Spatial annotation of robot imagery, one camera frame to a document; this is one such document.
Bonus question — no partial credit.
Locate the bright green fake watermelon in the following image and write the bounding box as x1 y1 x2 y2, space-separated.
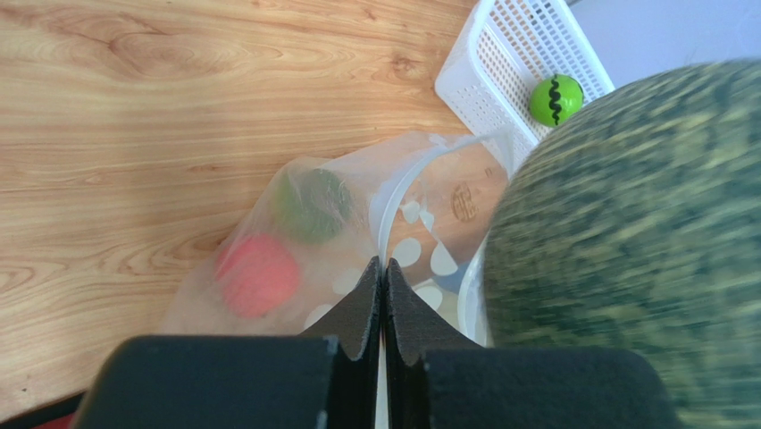
529 74 584 128

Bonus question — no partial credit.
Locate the dark green fake melon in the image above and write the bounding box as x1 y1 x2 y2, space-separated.
482 59 760 428

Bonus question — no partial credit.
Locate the folded red black cloth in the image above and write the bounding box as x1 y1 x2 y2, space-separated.
1 391 85 429

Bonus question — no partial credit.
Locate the small green fake vegetable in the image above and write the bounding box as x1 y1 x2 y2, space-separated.
271 169 353 244

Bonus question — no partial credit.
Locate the clear zip top bag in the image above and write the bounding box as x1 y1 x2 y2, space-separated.
161 131 513 345

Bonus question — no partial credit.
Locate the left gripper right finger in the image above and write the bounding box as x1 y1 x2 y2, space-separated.
383 260 681 428

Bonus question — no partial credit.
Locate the white plastic basket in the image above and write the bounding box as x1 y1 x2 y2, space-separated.
435 0 615 173

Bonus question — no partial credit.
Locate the red fake tomato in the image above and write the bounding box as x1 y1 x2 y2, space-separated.
214 234 302 318

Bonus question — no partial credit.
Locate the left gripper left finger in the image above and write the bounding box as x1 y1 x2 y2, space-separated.
73 258 381 428

